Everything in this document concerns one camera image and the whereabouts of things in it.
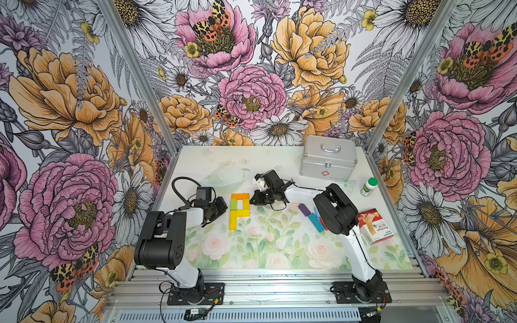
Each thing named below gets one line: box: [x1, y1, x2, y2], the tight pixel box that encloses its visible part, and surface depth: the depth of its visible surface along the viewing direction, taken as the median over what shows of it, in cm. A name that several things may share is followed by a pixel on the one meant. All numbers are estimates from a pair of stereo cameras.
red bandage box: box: [357, 207, 395, 246], surface depth 89 cm
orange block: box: [230, 193, 250, 200], surface depth 104 cm
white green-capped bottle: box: [360, 176, 379, 198], surface depth 99 cm
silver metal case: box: [299, 134, 358, 183], surface depth 103 cm
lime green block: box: [230, 198, 238, 211], surface depth 101 cm
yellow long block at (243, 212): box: [236, 209, 250, 218], surface depth 96 cm
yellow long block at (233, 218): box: [228, 209, 238, 231], surface depth 96 cm
